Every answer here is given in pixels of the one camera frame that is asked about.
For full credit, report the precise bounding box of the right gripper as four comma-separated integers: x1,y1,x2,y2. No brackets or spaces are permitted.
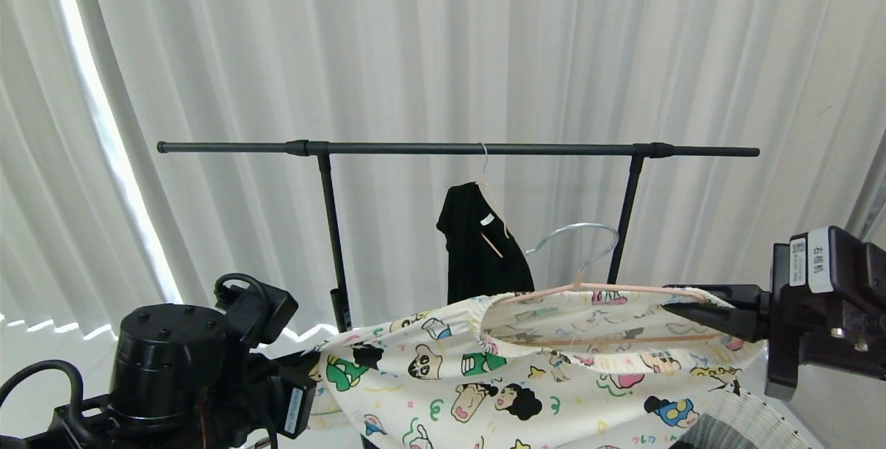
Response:
661,284,886,401

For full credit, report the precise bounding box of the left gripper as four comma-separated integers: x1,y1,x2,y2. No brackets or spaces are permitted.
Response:
239,356,323,441

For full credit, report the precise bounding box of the pink clothes hanger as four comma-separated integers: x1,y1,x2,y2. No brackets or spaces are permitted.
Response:
495,223,724,347
474,143,512,258

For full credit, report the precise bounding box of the cream printed garment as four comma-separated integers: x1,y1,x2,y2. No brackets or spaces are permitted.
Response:
308,288,766,449

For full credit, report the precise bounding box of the black garment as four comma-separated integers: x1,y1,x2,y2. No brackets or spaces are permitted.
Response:
436,183,535,306

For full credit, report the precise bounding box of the white laundry basket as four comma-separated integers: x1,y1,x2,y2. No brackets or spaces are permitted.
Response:
668,388,814,449

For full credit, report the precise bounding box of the black clothes rack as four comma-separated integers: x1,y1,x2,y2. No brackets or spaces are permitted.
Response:
157,140,760,333

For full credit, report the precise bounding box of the white curtain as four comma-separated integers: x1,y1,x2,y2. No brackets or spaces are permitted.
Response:
0,0,886,360

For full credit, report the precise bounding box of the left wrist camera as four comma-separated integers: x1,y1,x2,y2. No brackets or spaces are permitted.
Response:
215,282,300,349

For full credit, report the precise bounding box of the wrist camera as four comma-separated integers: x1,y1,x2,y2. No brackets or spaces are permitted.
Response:
215,282,300,349
770,226,886,329

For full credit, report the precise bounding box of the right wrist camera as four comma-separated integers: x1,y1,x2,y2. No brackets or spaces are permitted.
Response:
770,226,886,329

